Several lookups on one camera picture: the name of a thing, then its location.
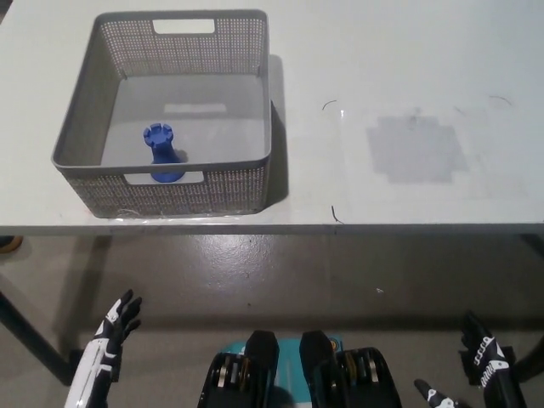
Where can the black and teal robot body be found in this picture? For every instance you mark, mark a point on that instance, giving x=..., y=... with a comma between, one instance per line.
x=306, y=374

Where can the black and white right hand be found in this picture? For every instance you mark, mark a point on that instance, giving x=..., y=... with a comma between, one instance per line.
x=493, y=365

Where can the blue rook chess piece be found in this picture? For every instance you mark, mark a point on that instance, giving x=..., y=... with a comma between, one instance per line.
x=159, y=144

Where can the grey perforated plastic basket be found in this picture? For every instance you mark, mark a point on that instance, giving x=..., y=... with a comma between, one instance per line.
x=85, y=110

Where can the brown round object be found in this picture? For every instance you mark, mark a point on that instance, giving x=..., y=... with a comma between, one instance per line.
x=9, y=245

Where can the white and black left hand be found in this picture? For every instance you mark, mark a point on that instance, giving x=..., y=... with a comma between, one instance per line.
x=95, y=365

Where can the thin dark thread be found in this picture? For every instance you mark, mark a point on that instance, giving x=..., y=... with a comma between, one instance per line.
x=336, y=213
x=328, y=103

